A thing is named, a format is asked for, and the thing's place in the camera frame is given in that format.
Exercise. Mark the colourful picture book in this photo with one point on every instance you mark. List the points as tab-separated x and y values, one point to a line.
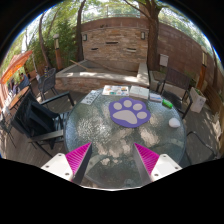
115	90

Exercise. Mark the green cylindrical object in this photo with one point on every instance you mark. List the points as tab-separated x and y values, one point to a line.
167	104

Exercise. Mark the orange patio umbrella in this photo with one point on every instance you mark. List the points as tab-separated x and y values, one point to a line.
16	63

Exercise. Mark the white closed book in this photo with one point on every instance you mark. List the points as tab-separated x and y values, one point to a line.
137	91

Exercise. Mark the brown chair right of table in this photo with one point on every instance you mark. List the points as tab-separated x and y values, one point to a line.
174	88

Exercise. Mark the purple paw print mouse pad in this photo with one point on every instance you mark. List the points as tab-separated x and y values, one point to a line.
129	113

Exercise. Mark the tree trunk centre left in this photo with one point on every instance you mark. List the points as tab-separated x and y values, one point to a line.
78	38

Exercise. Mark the dark mesh chair far left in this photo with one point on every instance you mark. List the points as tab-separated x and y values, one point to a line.
47	82

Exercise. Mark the wooden table far left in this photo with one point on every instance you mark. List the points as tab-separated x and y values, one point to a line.
18	97

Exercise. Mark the grey patterned card sheet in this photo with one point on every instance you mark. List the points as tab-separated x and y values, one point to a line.
90	97

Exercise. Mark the stone raised planter basin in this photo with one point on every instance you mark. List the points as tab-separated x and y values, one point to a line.
88	75

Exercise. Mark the small blue white book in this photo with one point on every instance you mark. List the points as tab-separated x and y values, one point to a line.
155	97

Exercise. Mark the tree trunk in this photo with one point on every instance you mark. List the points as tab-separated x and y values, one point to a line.
150	9
78	38

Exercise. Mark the white computer mouse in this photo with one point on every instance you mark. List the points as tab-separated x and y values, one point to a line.
174	123

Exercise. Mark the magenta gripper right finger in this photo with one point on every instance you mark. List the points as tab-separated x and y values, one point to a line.
151	165

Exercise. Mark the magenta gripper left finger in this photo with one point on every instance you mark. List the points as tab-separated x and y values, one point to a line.
70	166

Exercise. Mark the black metal armchair left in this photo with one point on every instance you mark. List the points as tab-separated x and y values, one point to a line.
41	125

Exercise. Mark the tree trunk right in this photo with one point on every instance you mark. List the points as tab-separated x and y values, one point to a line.
150	9

